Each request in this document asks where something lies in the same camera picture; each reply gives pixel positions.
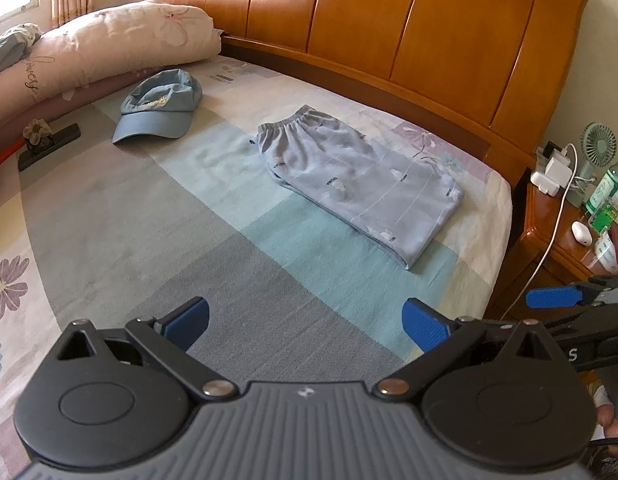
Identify grey striped pants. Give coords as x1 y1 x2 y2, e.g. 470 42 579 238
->
255 105 464 269

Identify person right hand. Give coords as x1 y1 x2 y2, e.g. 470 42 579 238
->
592 380 618 440

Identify wooden nightstand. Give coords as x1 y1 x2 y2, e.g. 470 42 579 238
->
484 171 606 320

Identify clear plastic bag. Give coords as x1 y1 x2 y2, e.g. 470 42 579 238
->
594 226 618 275

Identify white earbuds case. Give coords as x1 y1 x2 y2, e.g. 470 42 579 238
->
571 221 594 247

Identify small green box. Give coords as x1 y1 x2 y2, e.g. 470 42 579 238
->
588 202 618 235

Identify green glass bottle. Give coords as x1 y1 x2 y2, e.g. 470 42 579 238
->
585 162 618 216

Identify white charger block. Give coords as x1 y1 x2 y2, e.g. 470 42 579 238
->
530 153 573 196

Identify small green desk fan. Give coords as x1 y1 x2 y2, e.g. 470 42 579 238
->
566 122 617 208

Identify blue baseball cap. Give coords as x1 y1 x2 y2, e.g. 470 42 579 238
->
111 68 203 144

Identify black phone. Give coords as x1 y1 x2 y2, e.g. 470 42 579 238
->
18 122 81 171

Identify red object under quilt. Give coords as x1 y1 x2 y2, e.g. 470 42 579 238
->
0 138 26 166

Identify wooden headboard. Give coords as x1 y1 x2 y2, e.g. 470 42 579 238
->
164 0 588 183

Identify pink folded quilt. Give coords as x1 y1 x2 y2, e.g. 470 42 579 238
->
0 0 221 151

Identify green folded garment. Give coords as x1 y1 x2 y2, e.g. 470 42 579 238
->
0 23 42 73

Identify white charging cable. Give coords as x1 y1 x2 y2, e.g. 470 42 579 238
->
498 142 580 322

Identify brown scrunchie hair tie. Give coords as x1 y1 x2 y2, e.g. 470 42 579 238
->
21 118 54 150

